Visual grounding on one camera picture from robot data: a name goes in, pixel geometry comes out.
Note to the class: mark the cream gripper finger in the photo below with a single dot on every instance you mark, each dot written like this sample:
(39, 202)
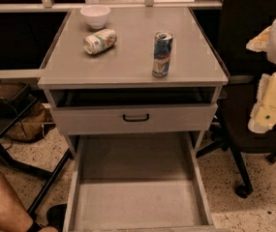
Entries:
(260, 42)
(263, 114)

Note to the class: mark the blue silver redbull can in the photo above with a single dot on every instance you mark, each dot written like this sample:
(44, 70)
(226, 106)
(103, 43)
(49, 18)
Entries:
(162, 53)

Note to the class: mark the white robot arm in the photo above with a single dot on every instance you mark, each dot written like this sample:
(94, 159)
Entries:
(271, 50)

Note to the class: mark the closed top drawer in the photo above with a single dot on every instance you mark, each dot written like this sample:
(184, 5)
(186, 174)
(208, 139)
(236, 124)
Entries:
(108, 120)

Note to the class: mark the grey drawer cabinet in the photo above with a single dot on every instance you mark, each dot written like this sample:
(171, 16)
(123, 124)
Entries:
(122, 75)

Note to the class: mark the lying green white can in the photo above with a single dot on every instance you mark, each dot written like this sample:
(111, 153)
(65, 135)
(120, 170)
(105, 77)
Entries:
(99, 41)

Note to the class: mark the open grey middle drawer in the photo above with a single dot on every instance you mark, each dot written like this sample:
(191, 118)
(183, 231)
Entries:
(143, 182)

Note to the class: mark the black office chair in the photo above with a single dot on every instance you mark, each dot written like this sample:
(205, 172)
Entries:
(240, 22)

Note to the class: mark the white bowl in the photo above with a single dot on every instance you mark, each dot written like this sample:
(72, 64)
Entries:
(95, 16)

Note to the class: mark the brown bag on floor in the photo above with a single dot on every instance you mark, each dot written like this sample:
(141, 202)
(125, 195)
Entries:
(33, 126)

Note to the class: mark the black shoe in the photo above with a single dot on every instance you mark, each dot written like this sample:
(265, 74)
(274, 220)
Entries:
(55, 216)

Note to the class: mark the black side table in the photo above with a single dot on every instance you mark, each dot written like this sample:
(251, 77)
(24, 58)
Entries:
(10, 114)

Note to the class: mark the black drawer handle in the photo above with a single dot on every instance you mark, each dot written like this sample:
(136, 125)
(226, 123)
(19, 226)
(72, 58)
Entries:
(135, 118)

